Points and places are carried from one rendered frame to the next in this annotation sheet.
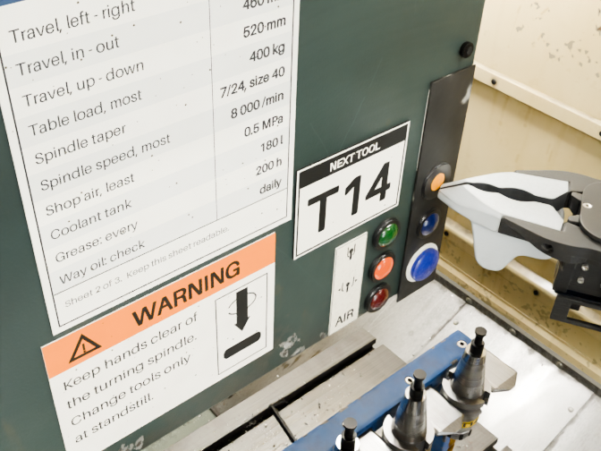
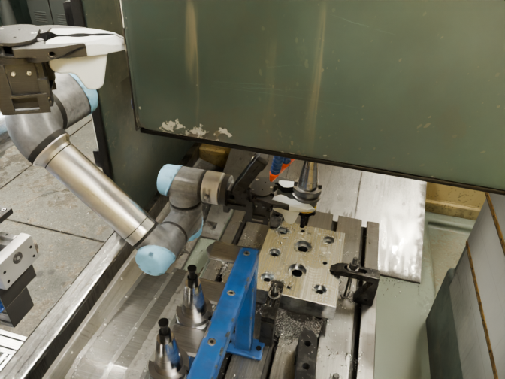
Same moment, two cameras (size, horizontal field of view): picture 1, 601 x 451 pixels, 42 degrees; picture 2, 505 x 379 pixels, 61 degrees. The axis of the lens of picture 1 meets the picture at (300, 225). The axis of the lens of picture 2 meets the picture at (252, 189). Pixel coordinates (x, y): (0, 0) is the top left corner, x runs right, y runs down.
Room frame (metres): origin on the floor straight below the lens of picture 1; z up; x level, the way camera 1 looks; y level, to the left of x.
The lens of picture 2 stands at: (0.98, -0.27, 1.84)
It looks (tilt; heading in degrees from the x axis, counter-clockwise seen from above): 36 degrees down; 145
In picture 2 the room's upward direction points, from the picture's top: 3 degrees clockwise
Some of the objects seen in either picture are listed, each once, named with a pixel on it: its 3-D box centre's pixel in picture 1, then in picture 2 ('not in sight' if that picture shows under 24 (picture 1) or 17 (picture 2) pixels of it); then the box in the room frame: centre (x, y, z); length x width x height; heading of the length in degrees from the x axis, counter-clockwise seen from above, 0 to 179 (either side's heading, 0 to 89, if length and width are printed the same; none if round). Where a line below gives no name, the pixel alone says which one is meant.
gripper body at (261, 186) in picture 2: not in sight; (249, 196); (0.34, 0.17, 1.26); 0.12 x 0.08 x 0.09; 42
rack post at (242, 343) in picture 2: not in sight; (246, 308); (0.46, 0.10, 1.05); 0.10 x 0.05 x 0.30; 42
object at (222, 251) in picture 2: not in sight; (222, 251); (0.42, 0.06, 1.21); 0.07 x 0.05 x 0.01; 42
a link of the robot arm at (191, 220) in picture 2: not in sight; (183, 220); (0.23, 0.05, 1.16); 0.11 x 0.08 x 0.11; 128
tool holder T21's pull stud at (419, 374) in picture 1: (418, 384); (164, 329); (0.60, -0.15, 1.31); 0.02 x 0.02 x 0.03
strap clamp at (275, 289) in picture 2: not in sight; (272, 306); (0.44, 0.19, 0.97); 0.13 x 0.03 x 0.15; 132
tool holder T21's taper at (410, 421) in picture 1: (412, 412); (167, 350); (0.60, -0.15, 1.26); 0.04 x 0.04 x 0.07
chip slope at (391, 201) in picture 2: not in sight; (315, 210); (-0.02, 0.75, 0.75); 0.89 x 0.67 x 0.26; 42
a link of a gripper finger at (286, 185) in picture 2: not in sight; (297, 195); (0.39, 0.27, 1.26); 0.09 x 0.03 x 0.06; 55
